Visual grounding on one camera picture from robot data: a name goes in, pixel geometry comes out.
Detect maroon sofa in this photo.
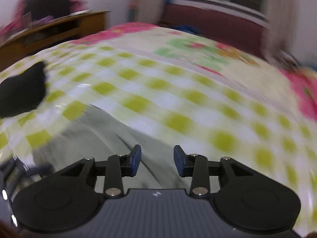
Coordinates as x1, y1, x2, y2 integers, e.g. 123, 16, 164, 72
158, 4, 270, 60

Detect wooden desk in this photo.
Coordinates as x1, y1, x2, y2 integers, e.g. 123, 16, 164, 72
0, 10, 111, 70

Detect black cloth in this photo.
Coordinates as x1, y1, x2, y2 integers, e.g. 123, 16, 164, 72
0, 61, 47, 119

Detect pink floral pillow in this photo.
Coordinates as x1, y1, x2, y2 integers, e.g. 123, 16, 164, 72
280, 68, 317, 122

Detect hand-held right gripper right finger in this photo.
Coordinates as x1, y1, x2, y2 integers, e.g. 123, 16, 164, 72
173, 145, 254, 199

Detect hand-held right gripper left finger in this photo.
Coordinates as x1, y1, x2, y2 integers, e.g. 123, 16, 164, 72
59, 144, 142, 199

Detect grey-green pants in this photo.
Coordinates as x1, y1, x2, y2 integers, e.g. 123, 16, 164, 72
32, 104, 189, 196

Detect beige curtain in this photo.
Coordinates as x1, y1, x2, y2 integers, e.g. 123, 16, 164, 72
263, 0, 303, 60

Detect blue cloth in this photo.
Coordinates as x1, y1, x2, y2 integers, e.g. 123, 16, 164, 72
173, 25, 201, 34

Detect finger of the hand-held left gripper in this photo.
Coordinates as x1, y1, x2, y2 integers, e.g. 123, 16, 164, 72
23, 164, 54, 178

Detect beige clothes heap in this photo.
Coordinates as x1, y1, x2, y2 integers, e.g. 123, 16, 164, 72
267, 50, 303, 68

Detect black monitor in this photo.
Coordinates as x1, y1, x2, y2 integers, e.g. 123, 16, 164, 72
23, 0, 75, 21

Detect cream floral bed sheet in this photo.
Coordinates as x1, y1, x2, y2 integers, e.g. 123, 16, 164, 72
72, 22, 273, 80

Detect pink cloth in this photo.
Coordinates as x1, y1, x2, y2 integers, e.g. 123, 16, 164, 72
4, 0, 87, 33

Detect green checked plastic sheet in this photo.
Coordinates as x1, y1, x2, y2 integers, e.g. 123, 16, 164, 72
0, 42, 317, 228

